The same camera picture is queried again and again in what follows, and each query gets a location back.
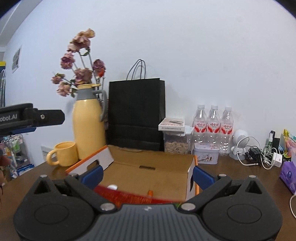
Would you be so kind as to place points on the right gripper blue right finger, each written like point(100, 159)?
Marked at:
point(202, 178)

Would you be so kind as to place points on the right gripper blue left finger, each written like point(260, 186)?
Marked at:
point(92, 177)

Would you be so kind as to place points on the small white tin box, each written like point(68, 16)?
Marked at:
point(206, 153)

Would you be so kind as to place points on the red cardboard box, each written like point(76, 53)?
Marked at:
point(169, 176)

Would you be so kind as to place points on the yellow ceramic mug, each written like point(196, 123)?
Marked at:
point(63, 154)

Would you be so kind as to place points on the clear plastic food container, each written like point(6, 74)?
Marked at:
point(178, 143)

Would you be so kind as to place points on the left water bottle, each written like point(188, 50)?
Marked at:
point(199, 124)

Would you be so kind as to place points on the water bottle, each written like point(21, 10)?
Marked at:
point(226, 130)
point(213, 124)
point(199, 124)

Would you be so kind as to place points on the white robot figurine fan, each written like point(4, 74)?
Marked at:
point(240, 141)

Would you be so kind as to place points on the middle water bottle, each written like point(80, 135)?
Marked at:
point(213, 124)

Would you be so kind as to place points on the right water bottle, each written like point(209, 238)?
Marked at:
point(226, 130)

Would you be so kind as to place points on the flat white printed box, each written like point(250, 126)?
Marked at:
point(172, 125)

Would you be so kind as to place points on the yellow thermos jug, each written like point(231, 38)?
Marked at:
point(88, 116)

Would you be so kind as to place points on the dried pink flower bouquet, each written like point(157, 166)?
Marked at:
point(84, 69)

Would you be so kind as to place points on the purple tissue pack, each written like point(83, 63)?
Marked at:
point(288, 175)

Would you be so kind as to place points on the black paper shopping bag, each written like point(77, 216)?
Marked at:
point(136, 106)

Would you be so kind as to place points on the colourful snack packets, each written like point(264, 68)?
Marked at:
point(290, 145)

